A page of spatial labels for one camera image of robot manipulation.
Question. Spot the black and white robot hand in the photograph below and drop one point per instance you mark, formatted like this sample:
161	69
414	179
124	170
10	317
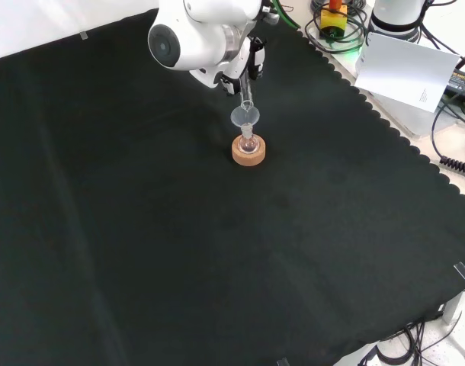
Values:
232	72

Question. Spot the clear graduated cylinder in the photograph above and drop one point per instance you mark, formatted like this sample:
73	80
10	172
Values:
246	93

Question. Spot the clear round-bottom flask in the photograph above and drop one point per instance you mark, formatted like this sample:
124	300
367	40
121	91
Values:
249	144

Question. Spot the clear plastic funnel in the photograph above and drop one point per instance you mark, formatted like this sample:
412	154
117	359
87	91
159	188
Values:
243	118

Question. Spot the yellow stop button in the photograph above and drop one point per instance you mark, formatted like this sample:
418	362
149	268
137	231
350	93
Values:
333	23

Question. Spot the pale board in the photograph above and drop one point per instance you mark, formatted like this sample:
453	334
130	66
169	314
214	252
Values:
404	70

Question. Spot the black cloth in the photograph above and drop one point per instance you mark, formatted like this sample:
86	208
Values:
179	236

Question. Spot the black power adapter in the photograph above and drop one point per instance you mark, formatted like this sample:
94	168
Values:
461	82

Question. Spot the white metal bracket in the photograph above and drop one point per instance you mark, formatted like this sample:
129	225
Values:
459	303

